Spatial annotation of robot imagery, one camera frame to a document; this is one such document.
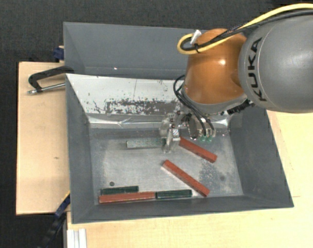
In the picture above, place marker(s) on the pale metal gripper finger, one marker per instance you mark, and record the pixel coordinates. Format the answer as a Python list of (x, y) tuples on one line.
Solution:
[(176, 134), (167, 143)]

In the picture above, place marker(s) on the dark green flat block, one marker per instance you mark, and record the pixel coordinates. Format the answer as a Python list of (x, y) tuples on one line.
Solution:
[(173, 194), (119, 190), (143, 143)]

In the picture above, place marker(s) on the red-brown flat block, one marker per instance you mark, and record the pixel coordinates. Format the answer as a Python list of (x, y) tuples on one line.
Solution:
[(125, 197), (200, 151), (186, 177)]

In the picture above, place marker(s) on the grey metal bin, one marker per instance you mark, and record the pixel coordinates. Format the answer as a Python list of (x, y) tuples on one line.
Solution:
[(135, 169)]

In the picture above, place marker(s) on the black cylinder on white bracket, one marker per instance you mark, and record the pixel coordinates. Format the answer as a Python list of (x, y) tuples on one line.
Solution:
[(238, 107)]

